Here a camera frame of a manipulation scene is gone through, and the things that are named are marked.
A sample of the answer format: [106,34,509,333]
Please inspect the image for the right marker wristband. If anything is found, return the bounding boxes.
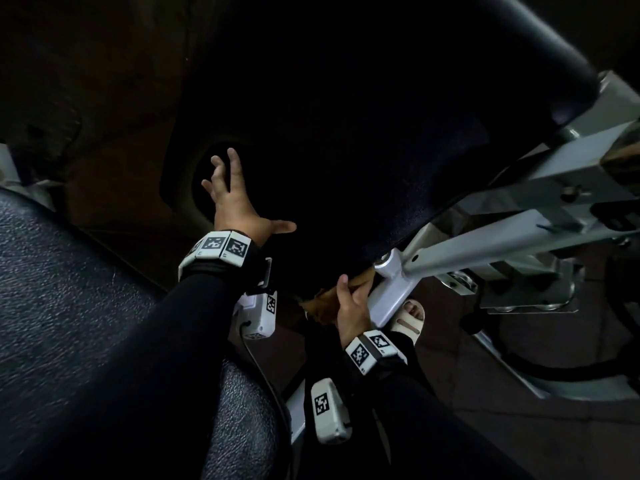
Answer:
[345,329,409,377]

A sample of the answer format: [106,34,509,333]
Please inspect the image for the marker wristband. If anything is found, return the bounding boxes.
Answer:
[178,230,271,291]
[345,329,409,377]

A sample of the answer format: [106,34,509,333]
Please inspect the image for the black inclined bench pad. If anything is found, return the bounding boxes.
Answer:
[159,0,601,301]

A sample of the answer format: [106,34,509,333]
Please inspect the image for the person's left forearm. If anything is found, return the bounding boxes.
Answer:
[15,272,251,480]

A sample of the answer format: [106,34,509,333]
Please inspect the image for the left marker wristband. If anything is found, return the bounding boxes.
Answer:
[178,230,271,291]

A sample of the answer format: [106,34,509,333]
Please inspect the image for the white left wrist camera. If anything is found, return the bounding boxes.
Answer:
[232,290,279,341]

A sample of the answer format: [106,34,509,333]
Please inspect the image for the person's right forearm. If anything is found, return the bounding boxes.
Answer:
[369,369,531,480]

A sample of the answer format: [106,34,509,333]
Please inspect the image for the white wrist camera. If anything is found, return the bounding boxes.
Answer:
[311,378,353,445]
[232,290,279,341]

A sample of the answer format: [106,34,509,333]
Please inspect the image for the brown cleaning cloth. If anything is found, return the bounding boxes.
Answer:
[299,267,379,325]

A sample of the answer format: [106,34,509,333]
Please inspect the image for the thin black camera cable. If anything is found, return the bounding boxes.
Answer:
[239,322,293,480]

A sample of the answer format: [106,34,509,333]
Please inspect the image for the dark textured seat pad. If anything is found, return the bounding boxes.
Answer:
[0,187,281,480]

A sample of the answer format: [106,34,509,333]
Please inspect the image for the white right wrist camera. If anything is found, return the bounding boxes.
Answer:
[311,378,353,445]

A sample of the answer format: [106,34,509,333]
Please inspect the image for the white machine frame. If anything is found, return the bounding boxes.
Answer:
[285,69,640,445]

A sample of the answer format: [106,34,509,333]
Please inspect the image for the person's right hand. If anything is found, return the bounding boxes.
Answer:
[335,274,373,348]

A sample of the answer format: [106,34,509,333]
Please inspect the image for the person's left hand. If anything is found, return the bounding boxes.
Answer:
[201,148,297,247]

